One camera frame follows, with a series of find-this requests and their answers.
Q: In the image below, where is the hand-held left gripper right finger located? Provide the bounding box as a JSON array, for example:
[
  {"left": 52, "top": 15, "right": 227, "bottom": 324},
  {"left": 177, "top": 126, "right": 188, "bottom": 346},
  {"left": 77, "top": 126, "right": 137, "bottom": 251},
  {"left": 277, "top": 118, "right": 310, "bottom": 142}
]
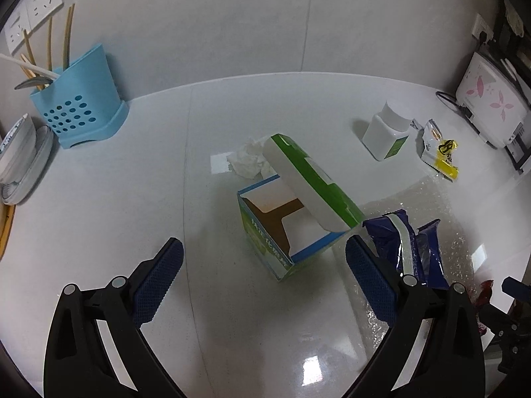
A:
[{"left": 345, "top": 234, "right": 486, "bottom": 398}]

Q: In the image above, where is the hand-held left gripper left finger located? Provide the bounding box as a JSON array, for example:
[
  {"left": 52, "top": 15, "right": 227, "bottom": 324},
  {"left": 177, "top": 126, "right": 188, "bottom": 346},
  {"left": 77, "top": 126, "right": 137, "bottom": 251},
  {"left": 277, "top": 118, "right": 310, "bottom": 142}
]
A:
[{"left": 43, "top": 237, "right": 185, "bottom": 398}]

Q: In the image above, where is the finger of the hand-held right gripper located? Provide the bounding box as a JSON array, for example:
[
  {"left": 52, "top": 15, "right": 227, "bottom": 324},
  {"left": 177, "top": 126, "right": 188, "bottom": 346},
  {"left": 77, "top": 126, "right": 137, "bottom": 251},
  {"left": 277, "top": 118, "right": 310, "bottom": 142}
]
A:
[
  {"left": 501, "top": 276, "right": 531, "bottom": 300},
  {"left": 477, "top": 302, "right": 531, "bottom": 376}
]

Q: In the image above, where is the red wrapper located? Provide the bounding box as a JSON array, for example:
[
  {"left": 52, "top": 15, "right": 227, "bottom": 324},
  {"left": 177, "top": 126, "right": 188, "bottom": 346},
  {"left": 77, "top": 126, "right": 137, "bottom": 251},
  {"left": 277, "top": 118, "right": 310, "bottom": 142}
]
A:
[{"left": 469, "top": 280, "right": 495, "bottom": 336}]

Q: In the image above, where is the dark blue foil packet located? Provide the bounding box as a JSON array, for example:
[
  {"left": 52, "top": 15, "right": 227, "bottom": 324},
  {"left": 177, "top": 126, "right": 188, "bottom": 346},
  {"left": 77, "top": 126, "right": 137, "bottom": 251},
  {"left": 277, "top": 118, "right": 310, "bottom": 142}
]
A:
[{"left": 363, "top": 209, "right": 451, "bottom": 290}]

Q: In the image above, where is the clear bubble wrap bag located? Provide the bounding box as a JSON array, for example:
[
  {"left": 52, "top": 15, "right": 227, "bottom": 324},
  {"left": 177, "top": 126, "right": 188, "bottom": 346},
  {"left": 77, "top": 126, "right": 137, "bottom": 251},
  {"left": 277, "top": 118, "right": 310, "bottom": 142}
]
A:
[{"left": 352, "top": 174, "right": 504, "bottom": 351}]

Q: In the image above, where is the green and white carton box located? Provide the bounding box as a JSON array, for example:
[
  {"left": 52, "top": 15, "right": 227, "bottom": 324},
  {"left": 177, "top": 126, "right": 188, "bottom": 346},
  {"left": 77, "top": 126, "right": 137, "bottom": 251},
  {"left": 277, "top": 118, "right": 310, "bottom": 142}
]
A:
[{"left": 237, "top": 133, "right": 366, "bottom": 283}]

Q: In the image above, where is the white tissue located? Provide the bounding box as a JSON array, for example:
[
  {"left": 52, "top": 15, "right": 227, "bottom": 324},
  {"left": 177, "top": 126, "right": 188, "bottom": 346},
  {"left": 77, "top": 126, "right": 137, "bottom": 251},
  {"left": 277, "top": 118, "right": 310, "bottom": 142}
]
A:
[{"left": 227, "top": 137, "right": 276, "bottom": 180}]

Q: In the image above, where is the white plastic bottle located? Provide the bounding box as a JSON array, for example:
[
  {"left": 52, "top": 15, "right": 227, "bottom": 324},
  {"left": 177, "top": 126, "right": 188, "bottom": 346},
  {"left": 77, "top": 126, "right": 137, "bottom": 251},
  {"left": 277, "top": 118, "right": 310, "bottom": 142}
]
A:
[{"left": 363, "top": 100, "right": 414, "bottom": 162}]

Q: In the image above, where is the white tape patch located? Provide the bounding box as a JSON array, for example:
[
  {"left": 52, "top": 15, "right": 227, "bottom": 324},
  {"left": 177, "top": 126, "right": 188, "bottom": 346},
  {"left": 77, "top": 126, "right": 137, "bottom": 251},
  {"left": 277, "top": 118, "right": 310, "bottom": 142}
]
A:
[{"left": 210, "top": 153, "right": 234, "bottom": 175}]

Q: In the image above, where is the black appliance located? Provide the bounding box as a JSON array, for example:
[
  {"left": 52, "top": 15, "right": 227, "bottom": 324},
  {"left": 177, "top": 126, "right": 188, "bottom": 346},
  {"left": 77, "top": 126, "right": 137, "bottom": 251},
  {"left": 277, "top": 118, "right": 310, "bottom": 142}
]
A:
[{"left": 507, "top": 122, "right": 531, "bottom": 171}]

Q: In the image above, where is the yellow and white snack packet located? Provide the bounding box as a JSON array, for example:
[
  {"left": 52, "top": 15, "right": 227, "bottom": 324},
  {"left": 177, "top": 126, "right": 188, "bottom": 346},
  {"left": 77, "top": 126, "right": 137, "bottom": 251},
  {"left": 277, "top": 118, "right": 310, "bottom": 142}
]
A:
[{"left": 417, "top": 119, "right": 460, "bottom": 183}]

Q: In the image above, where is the wooden cutting board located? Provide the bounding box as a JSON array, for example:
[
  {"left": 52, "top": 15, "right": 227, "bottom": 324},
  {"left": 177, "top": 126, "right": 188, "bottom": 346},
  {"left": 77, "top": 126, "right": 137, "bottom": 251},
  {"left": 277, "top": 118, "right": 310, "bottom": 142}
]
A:
[{"left": 0, "top": 203, "right": 17, "bottom": 258}]

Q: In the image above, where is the stack of white plates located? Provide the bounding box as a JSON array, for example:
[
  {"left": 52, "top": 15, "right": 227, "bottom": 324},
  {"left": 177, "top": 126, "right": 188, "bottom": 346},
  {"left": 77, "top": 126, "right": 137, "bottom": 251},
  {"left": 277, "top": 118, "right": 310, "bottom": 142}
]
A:
[{"left": 0, "top": 126, "right": 55, "bottom": 205}]

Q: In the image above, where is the white floral rice cooker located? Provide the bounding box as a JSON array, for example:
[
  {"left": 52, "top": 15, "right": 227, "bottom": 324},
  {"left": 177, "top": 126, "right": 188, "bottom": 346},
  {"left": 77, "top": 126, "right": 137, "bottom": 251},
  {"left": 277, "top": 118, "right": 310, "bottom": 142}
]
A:
[{"left": 455, "top": 52, "right": 531, "bottom": 150}]

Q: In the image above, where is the blue plastic utensil holder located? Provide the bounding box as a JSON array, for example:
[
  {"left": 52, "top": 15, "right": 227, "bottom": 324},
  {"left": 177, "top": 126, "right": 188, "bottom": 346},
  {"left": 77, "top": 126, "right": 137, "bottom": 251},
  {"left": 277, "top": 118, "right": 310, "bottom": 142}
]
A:
[{"left": 29, "top": 42, "right": 130, "bottom": 149}]

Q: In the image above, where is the stack of white bowls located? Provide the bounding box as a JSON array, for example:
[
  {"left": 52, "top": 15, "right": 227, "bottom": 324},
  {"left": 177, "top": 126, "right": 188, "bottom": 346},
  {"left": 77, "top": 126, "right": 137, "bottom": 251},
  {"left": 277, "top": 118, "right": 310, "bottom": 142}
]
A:
[{"left": 0, "top": 114, "right": 37, "bottom": 184}]

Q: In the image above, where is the metal spoon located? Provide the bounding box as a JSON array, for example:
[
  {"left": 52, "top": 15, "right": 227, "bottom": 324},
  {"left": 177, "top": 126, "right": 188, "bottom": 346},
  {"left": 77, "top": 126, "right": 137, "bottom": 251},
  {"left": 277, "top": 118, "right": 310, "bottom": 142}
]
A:
[{"left": 14, "top": 76, "right": 52, "bottom": 91}]

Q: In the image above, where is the black power cable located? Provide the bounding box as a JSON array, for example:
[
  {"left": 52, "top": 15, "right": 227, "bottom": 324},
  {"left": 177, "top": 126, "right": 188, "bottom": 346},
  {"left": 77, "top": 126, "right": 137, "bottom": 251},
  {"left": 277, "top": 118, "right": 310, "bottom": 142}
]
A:
[{"left": 435, "top": 90, "right": 474, "bottom": 120}]

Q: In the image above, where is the white wall socket with plug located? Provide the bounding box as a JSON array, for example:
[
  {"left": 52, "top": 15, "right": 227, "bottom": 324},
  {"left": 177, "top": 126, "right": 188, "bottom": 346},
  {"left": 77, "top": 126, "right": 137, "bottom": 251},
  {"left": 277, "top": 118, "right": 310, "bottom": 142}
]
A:
[{"left": 471, "top": 13, "right": 495, "bottom": 45}]

